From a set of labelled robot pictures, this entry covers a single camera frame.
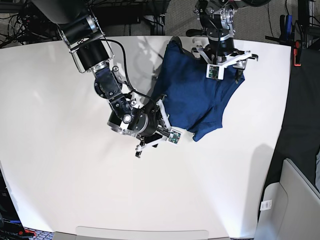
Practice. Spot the grey plastic bin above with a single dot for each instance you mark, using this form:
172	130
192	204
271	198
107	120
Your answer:
290	209

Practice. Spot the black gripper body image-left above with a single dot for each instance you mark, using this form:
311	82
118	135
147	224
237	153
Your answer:
145	122

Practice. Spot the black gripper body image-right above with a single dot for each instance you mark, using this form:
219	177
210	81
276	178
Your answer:
221	52

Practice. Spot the blue handled tool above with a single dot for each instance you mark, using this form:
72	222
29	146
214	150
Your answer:
288	26

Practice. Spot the red and black clamp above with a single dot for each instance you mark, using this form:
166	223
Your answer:
297	53

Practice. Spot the black cloth side table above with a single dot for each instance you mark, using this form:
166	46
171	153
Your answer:
299	138

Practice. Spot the blue long-sleeve T-shirt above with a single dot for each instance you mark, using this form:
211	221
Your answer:
193	101

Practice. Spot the black box with red label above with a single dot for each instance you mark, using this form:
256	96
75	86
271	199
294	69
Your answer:
8	230

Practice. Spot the grey tray at table edge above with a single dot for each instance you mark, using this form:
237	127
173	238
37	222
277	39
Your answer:
93	233

